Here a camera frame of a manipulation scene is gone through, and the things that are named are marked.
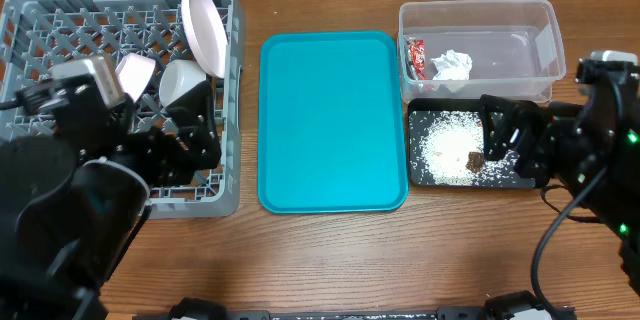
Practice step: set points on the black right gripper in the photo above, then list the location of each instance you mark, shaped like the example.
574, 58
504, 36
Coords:
504, 140

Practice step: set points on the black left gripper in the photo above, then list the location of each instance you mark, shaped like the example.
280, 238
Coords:
178, 169

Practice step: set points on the grey-green ceramic bowl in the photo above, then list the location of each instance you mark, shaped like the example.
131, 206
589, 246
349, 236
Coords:
179, 77

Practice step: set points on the brown food scrap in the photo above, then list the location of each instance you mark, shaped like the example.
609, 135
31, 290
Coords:
476, 161

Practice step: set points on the white rice grains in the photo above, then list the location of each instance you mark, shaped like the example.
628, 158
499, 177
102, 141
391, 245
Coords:
447, 150

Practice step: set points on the white napkin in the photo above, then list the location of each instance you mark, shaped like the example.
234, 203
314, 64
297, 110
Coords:
453, 66

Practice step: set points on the small pink saucer plate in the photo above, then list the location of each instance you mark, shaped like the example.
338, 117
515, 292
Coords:
134, 73

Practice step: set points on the large white round plate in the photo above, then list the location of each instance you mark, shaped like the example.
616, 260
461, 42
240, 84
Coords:
206, 35

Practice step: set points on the red snack wrapper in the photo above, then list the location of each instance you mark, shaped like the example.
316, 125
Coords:
416, 58

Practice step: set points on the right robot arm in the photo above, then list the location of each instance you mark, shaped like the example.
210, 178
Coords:
592, 149

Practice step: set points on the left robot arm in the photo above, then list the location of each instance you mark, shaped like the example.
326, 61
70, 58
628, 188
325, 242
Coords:
73, 201

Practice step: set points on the clear plastic waste bin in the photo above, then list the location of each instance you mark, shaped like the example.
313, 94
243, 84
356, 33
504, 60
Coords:
515, 45

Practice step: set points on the black rectangular tray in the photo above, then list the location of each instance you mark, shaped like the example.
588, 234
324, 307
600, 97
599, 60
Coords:
425, 110

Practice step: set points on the teal plastic tray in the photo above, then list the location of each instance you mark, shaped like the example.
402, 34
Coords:
330, 124

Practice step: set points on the grey plastic dish rack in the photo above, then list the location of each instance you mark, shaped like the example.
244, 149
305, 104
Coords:
37, 34

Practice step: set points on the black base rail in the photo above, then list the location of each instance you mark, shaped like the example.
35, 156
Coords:
514, 306

